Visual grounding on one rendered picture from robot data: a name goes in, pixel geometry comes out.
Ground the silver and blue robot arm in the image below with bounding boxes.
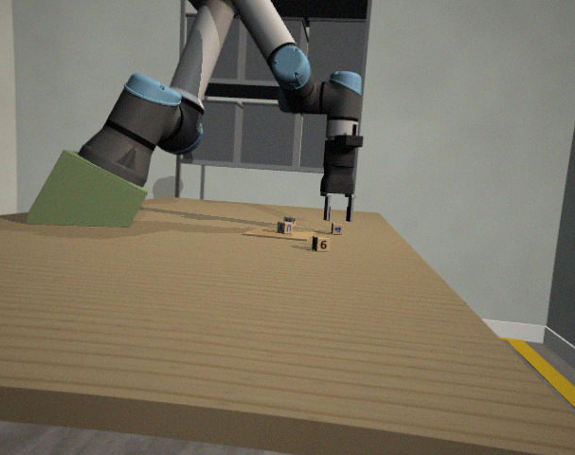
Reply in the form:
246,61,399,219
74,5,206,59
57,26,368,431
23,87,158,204
78,0,361,188

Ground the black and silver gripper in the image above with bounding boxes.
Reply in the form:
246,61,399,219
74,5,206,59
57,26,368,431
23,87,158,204
320,120,364,222

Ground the tan flat mat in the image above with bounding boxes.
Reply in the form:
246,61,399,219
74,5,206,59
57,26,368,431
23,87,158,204
243,227,316,241

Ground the wooden letter block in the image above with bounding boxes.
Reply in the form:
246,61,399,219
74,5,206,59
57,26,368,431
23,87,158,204
312,236,330,251
284,216,296,227
332,223,344,235
277,221,293,234

